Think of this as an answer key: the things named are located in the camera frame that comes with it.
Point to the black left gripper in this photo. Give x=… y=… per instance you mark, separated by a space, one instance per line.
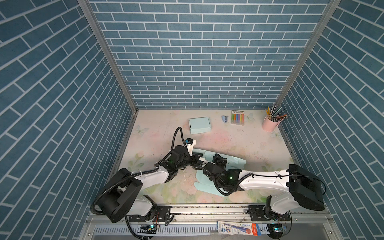
x=194 y=158

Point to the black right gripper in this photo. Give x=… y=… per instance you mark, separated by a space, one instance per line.
x=217 y=160

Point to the light blue box stack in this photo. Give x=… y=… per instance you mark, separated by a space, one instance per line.
x=203 y=183

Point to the light blue paper box sheet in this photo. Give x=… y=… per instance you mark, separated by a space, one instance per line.
x=200 y=125

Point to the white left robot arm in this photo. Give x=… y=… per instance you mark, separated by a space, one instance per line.
x=119 y=197

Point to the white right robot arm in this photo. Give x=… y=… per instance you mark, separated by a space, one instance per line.
x=286 y=190

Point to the pack of coloured highlighters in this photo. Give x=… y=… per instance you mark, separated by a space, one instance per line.
x=237 y=117

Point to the pink metal pencil bucket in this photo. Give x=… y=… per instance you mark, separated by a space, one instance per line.
x=269 y=125

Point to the white red blue package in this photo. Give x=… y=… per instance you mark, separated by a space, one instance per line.
x=248 y=229

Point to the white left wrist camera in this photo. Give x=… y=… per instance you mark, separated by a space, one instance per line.
x=190 y=143

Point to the metal base rail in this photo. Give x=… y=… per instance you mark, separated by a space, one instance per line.
x=211 y=213

